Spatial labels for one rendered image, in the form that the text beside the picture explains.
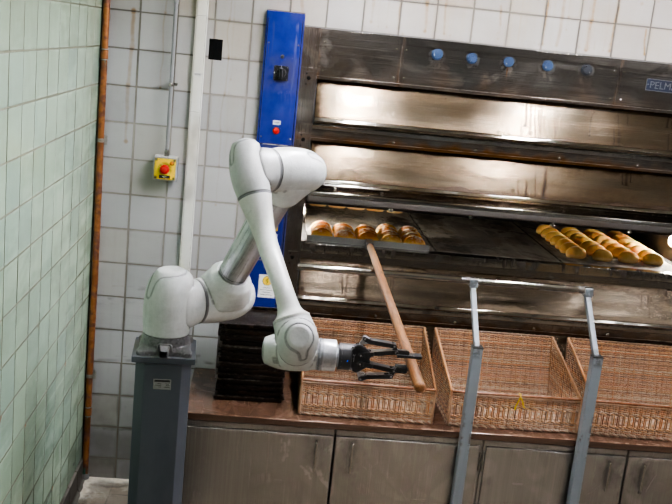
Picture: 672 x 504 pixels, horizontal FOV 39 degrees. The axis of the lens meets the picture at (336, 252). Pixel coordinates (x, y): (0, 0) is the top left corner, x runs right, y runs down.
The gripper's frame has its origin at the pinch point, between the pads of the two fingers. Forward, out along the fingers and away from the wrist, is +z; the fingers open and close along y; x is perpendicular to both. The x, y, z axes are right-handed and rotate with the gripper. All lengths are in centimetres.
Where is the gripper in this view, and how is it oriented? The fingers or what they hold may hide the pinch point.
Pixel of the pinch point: (408, 361)
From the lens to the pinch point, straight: 273.8
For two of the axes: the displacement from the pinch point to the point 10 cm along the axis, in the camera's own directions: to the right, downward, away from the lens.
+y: -1.0, 9.7, 2.2
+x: 0.4, 2.2, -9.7
